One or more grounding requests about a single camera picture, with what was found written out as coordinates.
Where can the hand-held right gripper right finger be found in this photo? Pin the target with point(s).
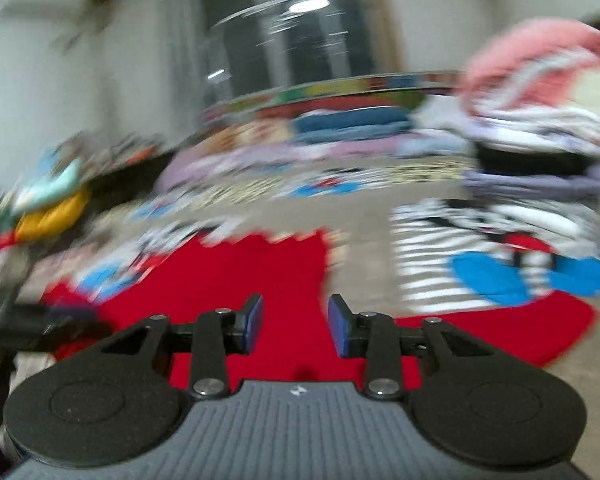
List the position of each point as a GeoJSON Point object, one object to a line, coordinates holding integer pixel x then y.
{"type": "Point", "coordinates": [338, 325]}

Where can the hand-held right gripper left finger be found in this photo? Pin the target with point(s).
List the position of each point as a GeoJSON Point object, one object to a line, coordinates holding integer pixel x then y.
{"type": "Point", "coordinates": [252, 324]}

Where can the red knitted sweater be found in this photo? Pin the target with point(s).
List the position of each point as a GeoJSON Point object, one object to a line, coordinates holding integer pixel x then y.
{"type": "Point", "coordinates": [280, 280]}

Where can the stack of folded clothes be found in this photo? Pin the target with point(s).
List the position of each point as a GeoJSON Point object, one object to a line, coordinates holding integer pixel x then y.
{"type": "Point", "coordinates": [535, 110]}

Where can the cartoon printed carpet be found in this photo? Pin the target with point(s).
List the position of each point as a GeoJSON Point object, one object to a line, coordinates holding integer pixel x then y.
{"type": "Point", "coordinates": [370, 220]}

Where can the yellow cushion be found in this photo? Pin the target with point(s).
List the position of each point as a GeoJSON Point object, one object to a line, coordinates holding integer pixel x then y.
{"type": "Point", "coordinates": [52, 217]}

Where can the teal cushion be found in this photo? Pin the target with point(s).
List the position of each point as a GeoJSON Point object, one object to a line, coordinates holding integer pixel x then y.
{"type": "Point", "coordinates": [50, 182]}

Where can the purple cartoon blanket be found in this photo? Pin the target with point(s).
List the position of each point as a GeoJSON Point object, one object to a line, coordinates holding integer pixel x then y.
{"type": "Point", "coordinates": [260, 160]}

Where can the blue garment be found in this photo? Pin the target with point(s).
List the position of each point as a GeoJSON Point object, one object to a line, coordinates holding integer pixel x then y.
{"type": "Point", "coordinates": [352, 125]}

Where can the colourful picture mat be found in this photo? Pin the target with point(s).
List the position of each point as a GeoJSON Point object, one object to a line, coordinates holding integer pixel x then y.
{"type": "Point", "coordinates": [340, 87]}

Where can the window with wooden frame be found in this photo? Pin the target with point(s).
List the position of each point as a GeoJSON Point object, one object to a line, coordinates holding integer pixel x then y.
{"type": "Point", "coordinates": [300, 25]}

